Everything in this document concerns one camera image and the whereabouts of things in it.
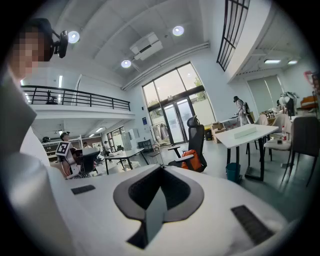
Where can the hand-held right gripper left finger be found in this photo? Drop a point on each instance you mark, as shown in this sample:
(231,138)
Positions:
(107,182)

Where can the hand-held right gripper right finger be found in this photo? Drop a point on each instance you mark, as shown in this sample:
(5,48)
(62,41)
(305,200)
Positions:
(220,195)

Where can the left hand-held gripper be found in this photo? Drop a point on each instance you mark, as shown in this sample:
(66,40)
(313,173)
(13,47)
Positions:
(63,148)

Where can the orange fabric bag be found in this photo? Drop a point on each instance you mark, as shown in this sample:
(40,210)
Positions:
(195,163)

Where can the black mesh office chair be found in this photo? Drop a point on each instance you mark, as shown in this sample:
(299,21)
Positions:
(195,140)

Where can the person's left forearm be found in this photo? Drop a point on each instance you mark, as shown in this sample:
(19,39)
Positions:
(58,170)

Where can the beige chair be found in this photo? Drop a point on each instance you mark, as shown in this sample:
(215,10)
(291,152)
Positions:
(282,122)

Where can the dark grey chair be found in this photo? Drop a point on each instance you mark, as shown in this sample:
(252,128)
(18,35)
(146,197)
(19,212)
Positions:
(305,135)

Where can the teal waste bin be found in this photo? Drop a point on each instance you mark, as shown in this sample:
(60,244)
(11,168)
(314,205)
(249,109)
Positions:
(233,172)

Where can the white table with black legs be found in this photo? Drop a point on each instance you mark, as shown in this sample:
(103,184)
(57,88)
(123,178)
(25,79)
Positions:
(125,153)

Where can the white cabinets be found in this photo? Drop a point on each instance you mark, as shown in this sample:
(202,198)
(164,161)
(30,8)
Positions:
(131,137)

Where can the black bench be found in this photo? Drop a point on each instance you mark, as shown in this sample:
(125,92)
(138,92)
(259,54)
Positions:
(145,144)

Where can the cardboard box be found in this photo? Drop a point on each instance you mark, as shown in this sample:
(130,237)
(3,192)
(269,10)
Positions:
(219,136)
(217,125)

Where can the yellow and black crate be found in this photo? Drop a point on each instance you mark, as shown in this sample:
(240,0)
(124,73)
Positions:
(208,133)

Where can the black mezzanine railing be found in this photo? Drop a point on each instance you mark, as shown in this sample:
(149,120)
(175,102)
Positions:
(75,92)

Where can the long white box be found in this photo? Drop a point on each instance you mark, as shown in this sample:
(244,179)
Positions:
(245,132)

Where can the clothes rack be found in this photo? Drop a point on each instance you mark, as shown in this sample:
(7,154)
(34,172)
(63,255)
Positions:
(162,131)

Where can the white marble-look table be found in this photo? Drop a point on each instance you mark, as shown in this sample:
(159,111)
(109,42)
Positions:
(262,130)

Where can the person's white shirt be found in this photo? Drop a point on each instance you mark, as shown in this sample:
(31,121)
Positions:
(15,120)

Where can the red bottle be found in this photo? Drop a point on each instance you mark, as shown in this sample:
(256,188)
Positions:
(284,136)

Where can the round ceiling light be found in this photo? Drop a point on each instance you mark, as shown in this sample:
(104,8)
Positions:
(73,36)
(178,30)
(126,63)

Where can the glass entrance doors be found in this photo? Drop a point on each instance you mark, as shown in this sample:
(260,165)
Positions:
(175,87)

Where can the pile of clothes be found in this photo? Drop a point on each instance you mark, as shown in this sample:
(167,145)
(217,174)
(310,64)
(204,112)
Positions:
(287,102)

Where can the person's head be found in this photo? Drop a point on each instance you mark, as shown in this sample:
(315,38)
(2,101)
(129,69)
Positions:
(27,55)

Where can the white ceiling pipes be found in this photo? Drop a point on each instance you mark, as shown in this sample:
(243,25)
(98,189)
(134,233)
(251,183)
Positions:
(165,65)

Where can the white ceiling air conditioner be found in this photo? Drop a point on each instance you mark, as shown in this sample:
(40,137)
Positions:
(146,46)

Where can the rectangular ceiling light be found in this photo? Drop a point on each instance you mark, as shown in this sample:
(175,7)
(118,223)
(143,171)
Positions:
(292,62)
(272,61)

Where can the blue wall sign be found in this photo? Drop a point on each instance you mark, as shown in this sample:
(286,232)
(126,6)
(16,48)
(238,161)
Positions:
(144,121)

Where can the black head-worn camera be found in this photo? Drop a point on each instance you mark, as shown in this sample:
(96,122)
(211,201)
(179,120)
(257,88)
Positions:
(62,45)

